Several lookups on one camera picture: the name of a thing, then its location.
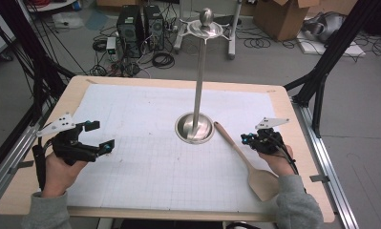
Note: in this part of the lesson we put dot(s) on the white flat board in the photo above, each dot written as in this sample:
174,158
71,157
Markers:
350,51

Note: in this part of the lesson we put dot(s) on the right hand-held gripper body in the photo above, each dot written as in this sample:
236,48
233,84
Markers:
269,143

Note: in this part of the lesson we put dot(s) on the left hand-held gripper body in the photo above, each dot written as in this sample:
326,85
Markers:
70,146

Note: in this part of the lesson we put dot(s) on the clear plastic bag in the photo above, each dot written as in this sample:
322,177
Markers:
67,20

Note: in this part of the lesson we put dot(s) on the grey rounded appliance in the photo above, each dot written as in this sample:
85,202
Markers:
325,27

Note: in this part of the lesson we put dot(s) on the person's right hand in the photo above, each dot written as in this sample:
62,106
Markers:
280,163

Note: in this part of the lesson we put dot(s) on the black computer tower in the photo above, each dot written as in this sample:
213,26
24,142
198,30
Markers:
153,27
129,31

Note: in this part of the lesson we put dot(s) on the small white device box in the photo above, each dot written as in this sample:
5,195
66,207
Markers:
111,44

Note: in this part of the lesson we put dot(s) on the grey metal bracket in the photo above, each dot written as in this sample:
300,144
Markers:
319,178
21,166

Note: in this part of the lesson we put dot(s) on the steel utensil stand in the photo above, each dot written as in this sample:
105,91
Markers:
199,95

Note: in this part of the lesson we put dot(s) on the white grid mat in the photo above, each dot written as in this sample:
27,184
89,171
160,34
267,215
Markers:
146,165

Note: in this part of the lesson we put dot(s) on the brown cardboard box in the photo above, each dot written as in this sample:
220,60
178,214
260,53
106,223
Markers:
280,19

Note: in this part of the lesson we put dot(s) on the wooden spatula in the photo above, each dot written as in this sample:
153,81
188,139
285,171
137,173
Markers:
261,184

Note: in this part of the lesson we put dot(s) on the black metal frame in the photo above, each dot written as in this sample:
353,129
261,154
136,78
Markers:
334,47
41,73

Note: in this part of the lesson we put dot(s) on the person's left hand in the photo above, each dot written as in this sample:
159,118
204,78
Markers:
59,178

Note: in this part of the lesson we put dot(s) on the aluminium rail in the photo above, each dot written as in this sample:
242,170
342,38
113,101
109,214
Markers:
336,197
6,165

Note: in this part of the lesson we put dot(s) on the white metal stand base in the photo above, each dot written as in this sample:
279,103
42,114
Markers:
232,38

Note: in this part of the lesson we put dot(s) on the white round table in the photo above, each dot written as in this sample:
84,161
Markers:
51,4

